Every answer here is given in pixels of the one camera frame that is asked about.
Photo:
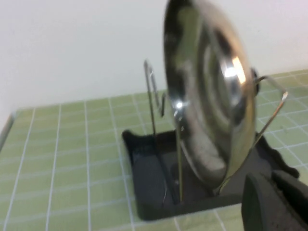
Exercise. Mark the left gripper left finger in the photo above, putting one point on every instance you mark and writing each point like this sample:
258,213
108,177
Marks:
260,207

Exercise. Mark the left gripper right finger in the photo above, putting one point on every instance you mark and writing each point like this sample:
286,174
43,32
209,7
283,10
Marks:
298,199

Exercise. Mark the steel pot lid black knob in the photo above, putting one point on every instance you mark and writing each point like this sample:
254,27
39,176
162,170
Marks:
204,96

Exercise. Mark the black plastic rack tray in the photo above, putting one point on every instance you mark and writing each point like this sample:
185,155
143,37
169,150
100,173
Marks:
149,163

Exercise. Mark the green grid mat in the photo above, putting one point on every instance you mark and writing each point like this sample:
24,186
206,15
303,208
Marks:
60,168

